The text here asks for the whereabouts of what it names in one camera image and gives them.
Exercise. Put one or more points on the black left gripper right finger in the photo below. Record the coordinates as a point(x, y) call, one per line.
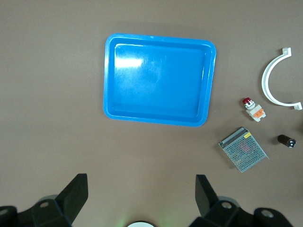
point(204, 194)

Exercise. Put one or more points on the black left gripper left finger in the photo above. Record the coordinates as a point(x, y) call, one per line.
point(74, 196)

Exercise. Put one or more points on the black cylindrical capacitor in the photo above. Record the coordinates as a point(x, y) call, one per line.
point(284, 139)

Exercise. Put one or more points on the metal mesh power supply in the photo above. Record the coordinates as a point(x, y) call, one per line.
point(243, 151)

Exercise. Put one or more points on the blue plastic tray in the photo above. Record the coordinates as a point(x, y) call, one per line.
point(156, 80)

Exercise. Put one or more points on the large white pipe clamp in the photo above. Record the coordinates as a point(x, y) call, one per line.
point(264, 80)

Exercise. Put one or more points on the red button switch white body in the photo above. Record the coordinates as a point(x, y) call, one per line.
point(255, 112)

